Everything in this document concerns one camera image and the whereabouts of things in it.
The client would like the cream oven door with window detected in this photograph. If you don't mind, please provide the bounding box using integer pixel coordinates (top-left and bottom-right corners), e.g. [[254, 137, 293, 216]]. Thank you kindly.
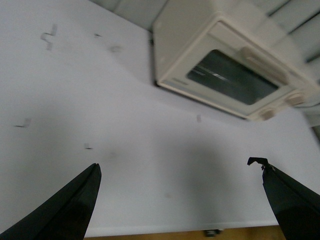
[[156, 20, 297, 121]]

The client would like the upper cream oven knob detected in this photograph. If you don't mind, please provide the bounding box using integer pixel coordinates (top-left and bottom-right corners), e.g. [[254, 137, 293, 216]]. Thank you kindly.
[[285, 92, 306, 107]]

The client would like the lower cream oven knob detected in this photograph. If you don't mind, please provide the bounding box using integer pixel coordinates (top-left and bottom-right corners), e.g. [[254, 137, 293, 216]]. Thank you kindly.
[[258, 108, 277, 121]]

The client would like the cream oven knob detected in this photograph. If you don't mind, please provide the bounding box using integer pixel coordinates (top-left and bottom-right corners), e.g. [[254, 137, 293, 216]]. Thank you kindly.
[[285, 92, 306, 107], [258, 108, 277, 121]]

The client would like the cream toaster oven body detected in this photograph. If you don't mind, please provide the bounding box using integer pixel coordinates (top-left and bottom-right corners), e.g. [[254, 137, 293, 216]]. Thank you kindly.
[[153, 0, 320, 121]]

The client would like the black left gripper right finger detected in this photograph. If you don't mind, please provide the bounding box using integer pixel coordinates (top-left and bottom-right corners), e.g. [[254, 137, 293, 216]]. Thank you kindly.
[[247, 157, 320, 240]]

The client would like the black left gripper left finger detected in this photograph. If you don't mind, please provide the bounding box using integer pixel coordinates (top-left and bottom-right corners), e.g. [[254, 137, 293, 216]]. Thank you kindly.
[[0, 163, 102, 240]]

